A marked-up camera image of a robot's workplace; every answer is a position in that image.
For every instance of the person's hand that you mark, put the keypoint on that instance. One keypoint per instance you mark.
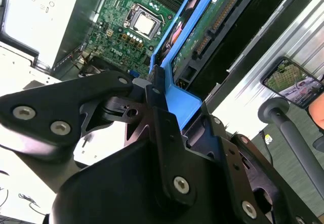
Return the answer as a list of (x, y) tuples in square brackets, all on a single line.
[(317, 115)]

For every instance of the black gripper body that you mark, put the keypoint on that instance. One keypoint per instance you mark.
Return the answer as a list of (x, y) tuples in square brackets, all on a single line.
[(114, 196)]

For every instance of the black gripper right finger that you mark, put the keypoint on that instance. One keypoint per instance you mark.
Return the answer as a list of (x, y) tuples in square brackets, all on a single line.
[(235, 163)]

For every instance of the hard disk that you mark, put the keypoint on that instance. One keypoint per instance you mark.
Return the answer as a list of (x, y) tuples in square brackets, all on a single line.
[(215, 32)]

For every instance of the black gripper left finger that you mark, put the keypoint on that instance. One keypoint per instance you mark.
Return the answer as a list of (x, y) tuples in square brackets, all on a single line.
[(50, 102)]

